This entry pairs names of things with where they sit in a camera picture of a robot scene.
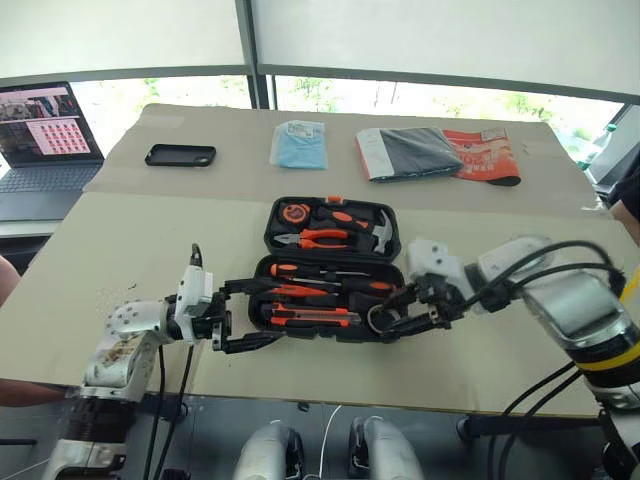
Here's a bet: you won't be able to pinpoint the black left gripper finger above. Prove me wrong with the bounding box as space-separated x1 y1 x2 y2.
220 331 287 356
222 278 282 297

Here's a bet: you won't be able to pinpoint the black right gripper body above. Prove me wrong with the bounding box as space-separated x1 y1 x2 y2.
412 274 470 332

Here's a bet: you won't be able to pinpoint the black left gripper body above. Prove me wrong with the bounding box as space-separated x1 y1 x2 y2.
191 291 234 352

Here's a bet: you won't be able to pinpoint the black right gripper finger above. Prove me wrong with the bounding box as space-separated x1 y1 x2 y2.
381 283 422 314
384 309 444 342

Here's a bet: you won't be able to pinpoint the long black orange screwdriver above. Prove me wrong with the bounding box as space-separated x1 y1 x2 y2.
291 276 397 302

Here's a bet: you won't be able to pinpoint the black electrical tape roll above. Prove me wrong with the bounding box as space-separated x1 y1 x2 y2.
366 302 402 334

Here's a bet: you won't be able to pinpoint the black tool case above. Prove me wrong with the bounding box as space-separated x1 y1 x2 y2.
247 195 406 344

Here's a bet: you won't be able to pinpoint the orange voltage tester screwdriver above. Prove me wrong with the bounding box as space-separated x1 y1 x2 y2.
266 283 342 298

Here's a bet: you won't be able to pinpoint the short black orange screwdriver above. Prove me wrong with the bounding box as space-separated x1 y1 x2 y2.
269 262 372 279

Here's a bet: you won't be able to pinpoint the black orange utility knife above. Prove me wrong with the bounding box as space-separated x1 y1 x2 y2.
269 302 363 329

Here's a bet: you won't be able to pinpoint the orange black tape measure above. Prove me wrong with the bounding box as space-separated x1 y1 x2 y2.
280 201 308 223

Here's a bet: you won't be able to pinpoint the claw hammer orange black grip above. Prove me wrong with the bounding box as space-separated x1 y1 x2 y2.
314 204 397 257

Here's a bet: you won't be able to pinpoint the black table base bar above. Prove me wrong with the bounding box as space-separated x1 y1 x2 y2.
456 414 602 442
134 393 189 425

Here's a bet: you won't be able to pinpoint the silver rounded robot leg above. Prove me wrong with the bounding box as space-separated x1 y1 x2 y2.
347 415 426 480
231 419 305 480

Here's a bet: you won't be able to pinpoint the black phone case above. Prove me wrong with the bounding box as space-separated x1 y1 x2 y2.
144 143 217 169

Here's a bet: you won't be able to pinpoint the dark folded cloth package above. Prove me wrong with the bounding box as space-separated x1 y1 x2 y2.
355 126 465 184

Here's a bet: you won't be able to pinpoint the light blue plastic packet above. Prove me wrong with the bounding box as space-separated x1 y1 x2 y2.
269 120 329 171

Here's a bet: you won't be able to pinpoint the person in dark clothes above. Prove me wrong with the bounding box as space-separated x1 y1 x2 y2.
606 171 640 237

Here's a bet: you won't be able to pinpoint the white side desk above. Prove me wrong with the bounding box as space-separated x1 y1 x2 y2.
0 219 62 242

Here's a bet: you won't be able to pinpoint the person with bare leg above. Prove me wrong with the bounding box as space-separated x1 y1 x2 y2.
0 254 22 408

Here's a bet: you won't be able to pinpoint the clear plastic bottle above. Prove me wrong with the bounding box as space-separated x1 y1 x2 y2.
578 121 619 172

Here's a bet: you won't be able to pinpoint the dark grey open laptop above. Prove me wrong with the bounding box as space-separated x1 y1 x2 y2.
0 80 107 223

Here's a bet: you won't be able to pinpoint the dark grey chair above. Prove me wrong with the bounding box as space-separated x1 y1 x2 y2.
588 104 640 202

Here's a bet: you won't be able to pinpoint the white roller blind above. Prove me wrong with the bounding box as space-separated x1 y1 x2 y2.
0 0 251 81
251 0 640 107

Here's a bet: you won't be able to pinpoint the orange handled pliers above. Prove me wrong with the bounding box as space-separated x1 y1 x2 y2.
271 227 349 250

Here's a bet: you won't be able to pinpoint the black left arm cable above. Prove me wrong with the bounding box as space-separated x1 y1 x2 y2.
143 243 204 480

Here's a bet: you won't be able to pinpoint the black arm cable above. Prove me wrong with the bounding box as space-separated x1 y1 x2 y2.
143 243 204 480
468 240 627 480

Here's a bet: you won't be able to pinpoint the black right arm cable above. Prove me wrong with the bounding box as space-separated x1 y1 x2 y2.
468 240 627 480

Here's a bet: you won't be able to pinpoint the white floor cable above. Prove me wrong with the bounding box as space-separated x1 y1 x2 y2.
318 404 344 479

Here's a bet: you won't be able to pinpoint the dark window frame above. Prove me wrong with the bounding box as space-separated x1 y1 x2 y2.
0 0 640 112

